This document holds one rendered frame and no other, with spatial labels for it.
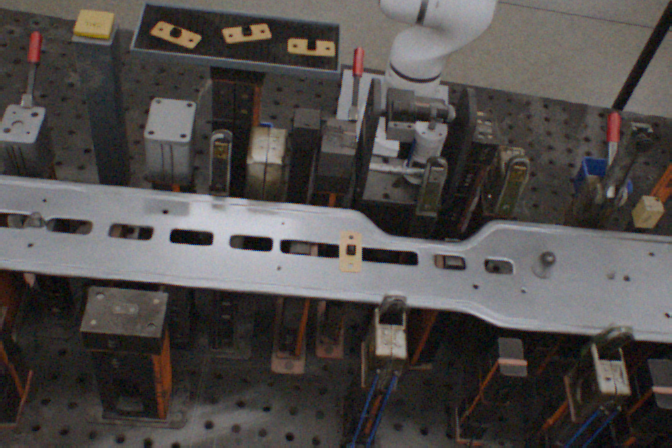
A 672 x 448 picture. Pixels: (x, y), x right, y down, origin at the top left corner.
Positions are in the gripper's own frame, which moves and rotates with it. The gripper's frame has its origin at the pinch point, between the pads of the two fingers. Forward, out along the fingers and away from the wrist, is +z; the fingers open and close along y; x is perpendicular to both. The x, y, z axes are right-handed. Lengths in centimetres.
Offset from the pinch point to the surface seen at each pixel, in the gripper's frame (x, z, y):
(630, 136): 33.9, 24.5, 9.9
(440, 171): 3.6, 36.0, 12.0
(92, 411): -54, 74, 45
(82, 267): -55, 45, 33
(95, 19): -60, 29, -9
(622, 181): 37, 35, 11
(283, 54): -25.9, 28.8, -5.5
